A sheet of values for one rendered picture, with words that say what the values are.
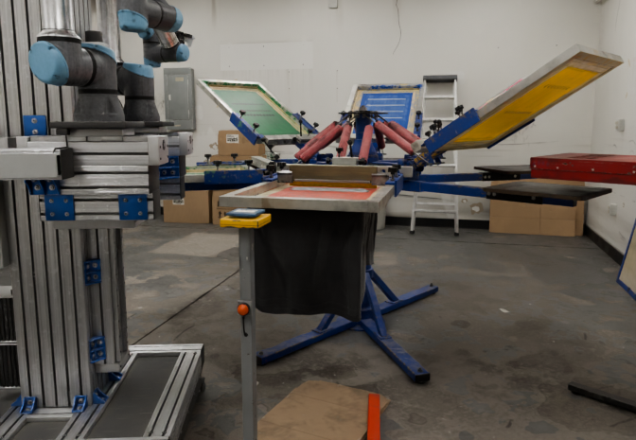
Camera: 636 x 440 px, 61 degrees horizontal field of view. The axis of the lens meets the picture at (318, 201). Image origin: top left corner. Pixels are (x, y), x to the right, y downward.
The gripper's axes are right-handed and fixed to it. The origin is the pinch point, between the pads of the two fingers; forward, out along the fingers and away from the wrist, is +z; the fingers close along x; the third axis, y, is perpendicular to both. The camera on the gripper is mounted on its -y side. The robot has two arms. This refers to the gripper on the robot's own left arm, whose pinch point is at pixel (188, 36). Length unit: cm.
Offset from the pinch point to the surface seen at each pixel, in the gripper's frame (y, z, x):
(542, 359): 142, 61, 196
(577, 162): 33, 5, 186
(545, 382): 142, 33, 196
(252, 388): 119, -86, 95
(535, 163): 37, 12, 171
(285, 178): 59, -12, 66
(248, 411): 128, -86, 95
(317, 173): 55, -9, 80
